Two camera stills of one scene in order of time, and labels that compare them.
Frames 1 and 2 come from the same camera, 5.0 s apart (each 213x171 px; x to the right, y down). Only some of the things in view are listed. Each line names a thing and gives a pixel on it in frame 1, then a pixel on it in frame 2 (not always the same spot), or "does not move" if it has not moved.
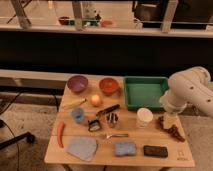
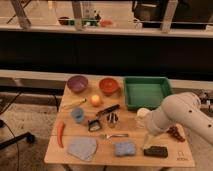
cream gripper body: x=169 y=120 → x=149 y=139
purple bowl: x=77 y=83 does not move
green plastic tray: x=145 y=91 does not move
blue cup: x=77 y=115 does not move
